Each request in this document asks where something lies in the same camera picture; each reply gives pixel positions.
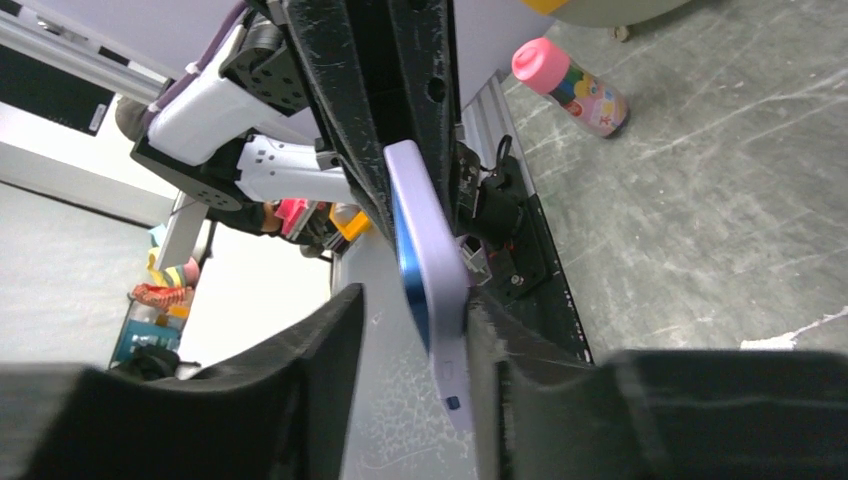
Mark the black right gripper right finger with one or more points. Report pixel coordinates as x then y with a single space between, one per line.
650 414

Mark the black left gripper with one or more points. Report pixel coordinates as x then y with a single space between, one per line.
424 33

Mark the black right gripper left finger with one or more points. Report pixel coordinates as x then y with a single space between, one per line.
278 410

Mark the blue smartphone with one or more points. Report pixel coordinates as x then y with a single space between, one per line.
410 273

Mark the lavender phone case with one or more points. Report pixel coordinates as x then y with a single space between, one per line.
445 277

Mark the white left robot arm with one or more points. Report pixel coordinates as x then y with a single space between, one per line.
244 125

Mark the colourful clutter pile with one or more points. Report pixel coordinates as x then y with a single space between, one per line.
214 317

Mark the pink capped small bottle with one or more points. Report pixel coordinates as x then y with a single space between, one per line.
550 72

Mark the beige and orange cylinder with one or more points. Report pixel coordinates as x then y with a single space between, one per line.
603 13

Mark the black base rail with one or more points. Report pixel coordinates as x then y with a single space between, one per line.
517 261

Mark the aluminium frame rail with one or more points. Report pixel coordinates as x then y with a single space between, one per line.
486 119

